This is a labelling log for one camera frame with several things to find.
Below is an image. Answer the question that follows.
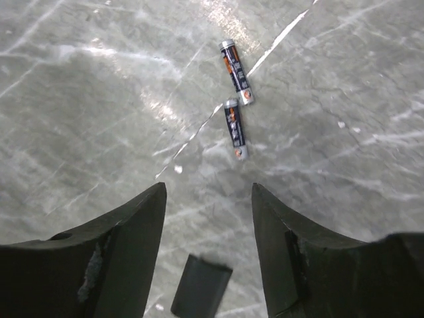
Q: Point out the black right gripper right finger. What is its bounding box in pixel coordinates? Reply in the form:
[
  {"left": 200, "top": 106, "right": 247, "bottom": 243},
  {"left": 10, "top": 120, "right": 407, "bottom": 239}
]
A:
[{"left": 252, "top": 183, "right": 423, "bottom": 317}]

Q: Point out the black battery compartment cover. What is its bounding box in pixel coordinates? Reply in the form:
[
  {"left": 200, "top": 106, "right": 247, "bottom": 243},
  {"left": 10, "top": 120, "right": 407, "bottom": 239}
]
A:
[{"left": 170, "top": 254, "right": 233, "bottom": 318}]

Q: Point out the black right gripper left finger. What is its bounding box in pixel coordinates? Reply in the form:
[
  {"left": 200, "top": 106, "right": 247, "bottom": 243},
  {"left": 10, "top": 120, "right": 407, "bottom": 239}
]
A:
[{"left": 1, "top": 182, "right": 167, "bottom": 317}]

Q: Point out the AAA battery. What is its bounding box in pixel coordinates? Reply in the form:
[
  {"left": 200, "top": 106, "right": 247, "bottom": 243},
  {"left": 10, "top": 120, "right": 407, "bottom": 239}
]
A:
[
  {"left": 223, "top": 99, "right": 248, "bottom": 160},
  {"left": 219, "top": 39, "right": 254, "bottom": 105}
]

